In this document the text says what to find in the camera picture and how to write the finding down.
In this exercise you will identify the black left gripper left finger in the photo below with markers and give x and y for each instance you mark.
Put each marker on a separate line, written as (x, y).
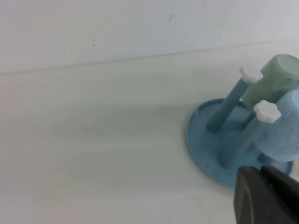
(252, 200)

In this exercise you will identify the light blue plastic cup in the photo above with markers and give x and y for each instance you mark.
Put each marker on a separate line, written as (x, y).
(280, 140)

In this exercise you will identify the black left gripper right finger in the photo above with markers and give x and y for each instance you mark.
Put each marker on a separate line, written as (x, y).
(288, 200)

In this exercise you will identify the blue cup stand, white caps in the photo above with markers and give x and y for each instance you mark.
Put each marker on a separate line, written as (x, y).
(205, 144)

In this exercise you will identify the green plastic cup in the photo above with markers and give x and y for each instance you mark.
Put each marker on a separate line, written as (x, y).
(268, 88)

